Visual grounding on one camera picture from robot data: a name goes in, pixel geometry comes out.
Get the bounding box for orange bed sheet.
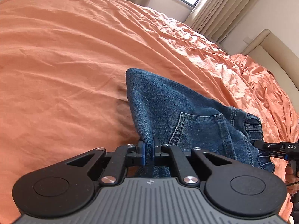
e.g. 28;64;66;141
1;0;298;223

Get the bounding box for beige bed headboard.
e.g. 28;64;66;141
242;29;298;105

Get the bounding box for beige right curtain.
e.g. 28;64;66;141
184;0;258;43

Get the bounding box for person's right hand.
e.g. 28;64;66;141
285;164;299;194

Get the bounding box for blue denim jeans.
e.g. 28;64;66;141
126;68;275;178

